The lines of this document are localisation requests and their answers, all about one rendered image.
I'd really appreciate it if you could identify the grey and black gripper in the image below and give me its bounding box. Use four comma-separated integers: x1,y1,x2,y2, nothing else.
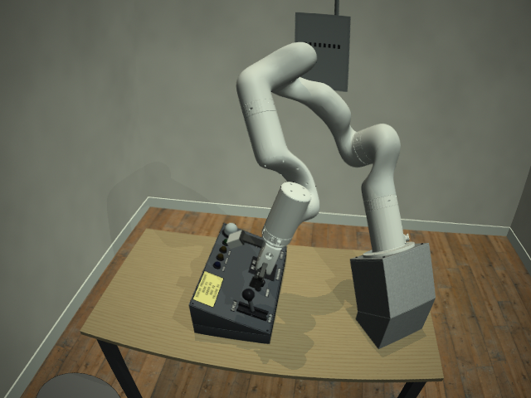
249,236,285,289

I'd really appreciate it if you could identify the dark grey control panel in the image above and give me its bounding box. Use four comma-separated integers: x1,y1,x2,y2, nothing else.
189,223,287,344

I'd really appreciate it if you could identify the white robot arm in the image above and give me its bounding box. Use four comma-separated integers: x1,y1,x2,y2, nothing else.
236,42,415,258

